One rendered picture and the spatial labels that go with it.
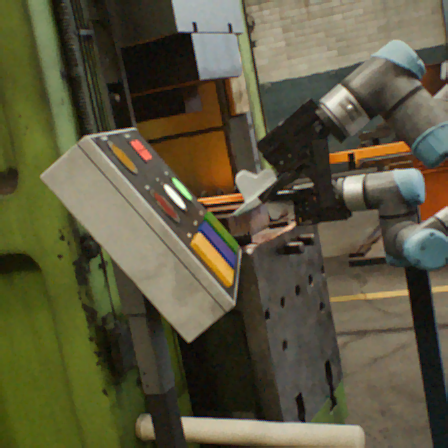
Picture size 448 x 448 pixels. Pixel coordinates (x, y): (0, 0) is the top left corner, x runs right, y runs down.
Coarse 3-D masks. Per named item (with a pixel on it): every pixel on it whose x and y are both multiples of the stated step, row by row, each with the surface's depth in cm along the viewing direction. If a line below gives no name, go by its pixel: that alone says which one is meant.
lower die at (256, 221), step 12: (216, 204) 162; (228, 204) 160; (240, 204) 159; (264, 204) 167; (216, 216) 154; (228, 216) 151; (240, 216) 156; (252, 216) 161; (264, 216) 166; (228, 228) 151; (240, 228) 155; (252, 228) 160; (264, 228) 165
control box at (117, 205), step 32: (64, 160) 87; (96, 160) 87; (160, 160) 118; (64, 192) 88; (96, 192) 87; (128, 192) 87; (160, 192) 99; (96, 224) 88; (128, 224) 88; (160, 224) 88; (192, 224) 102; (128, 256) 88; (160, 256) 88; (192, 256) 88; (160, 288) 89; (192, 288) 89; (224, 288) 90; (192, 320) 89
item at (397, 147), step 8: (392, 144) 182; (400, 144) 181; (344, 152) 186; (360, 152) 184; (368, 152) 184; (376, 152) 183; (384, 152) 182; (392, 152) 182; (336, 160) 186; (344, 160) 186
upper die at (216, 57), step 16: (144, 48) 150; (160, 48) 148; (176, 48) 147; (192, 48) 145; (208, 48) 150; (224, 48) 156; (128, 64) 153; (144, 64) 151; (160, 64) 149; (176, 64) 147; (192, 64) 146; (208, 64) 149; (224, 64) 156; (128, 80) 154; (144, 80) 152; (160, 80) 150; (176, 80) 148; (192, 80) 147; (208, 80) 153
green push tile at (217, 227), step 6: (204, 216) 115; (210, 216) 115; (210, 222) 111; (216, 222) 115; (216, 228) 112; (222, 228) 116; (222, 234) 112; (228, 234) 117; (222, 240) 111; (228, 240) 113; (228, 246) 111; (234, 246) 114; (234, 252) 112
